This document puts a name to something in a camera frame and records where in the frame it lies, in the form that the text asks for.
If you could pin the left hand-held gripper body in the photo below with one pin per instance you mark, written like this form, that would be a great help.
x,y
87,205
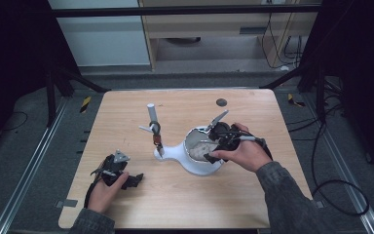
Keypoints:
x,y
114,165

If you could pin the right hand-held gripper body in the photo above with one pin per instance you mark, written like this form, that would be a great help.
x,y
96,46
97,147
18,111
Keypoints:
x,y
225,136

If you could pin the white bowl with silver rim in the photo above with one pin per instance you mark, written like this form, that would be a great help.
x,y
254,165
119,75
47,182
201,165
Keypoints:
x,y
191,143

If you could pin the white key stand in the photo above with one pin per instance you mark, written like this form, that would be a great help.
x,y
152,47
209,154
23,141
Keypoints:
x,y
178,156

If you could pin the person's left hand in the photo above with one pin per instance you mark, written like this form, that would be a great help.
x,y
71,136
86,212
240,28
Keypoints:
x,y
105,195

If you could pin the person's right hand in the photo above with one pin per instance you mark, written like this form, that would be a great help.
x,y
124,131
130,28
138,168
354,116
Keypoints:
x,y
248,154

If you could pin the grey round table grommet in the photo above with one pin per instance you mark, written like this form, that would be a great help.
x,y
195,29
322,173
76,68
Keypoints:
x,y
221,102

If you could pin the yellow black tape strip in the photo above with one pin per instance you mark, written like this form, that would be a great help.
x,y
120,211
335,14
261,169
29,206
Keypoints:
x,y
85,104
293,100

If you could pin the black stand legs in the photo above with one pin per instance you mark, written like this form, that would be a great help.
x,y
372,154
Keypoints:
x,y
319,91
51,97

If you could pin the wooden shelf unit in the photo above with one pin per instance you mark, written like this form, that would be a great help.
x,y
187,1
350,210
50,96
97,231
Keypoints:
x,y
214,26

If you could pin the white cabinet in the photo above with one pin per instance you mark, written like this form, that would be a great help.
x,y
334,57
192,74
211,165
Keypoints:
x,y
104,39

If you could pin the grey metal table bracket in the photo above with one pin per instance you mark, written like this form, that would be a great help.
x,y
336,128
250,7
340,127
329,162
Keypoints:
x,y
319,204
66,203

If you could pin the metal floor rail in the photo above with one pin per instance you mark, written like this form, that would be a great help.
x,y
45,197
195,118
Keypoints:
x,y
29,169
347,169

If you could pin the black horizontal frame bar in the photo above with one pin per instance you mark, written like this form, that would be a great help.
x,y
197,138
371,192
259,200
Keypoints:
x,y
175,10

